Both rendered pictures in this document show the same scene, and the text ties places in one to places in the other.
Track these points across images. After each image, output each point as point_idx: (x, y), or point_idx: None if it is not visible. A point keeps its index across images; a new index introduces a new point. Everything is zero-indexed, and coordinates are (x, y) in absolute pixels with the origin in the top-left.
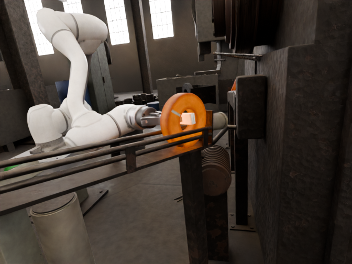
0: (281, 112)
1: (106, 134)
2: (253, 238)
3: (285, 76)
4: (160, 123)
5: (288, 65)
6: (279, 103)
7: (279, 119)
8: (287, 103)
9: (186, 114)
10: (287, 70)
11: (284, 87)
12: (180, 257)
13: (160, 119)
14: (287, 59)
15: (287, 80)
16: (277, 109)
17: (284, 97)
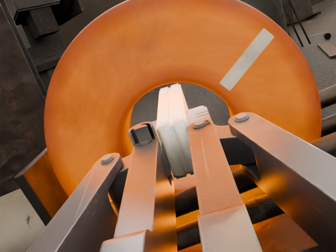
0: (36, 126)
1: None
2: None
3: (14, 48)
4: (316, 86)
5: (10, 25)
6: (12, 117)
7: (31, 148)
8: (44, 99)
9: (181, 90)
10: (15, 35)
11: (21, 70)
12: None
13: (309, 67)
14: (4, 14)
15: (24, 55)
16: (5, 139)
17: (34, 88)
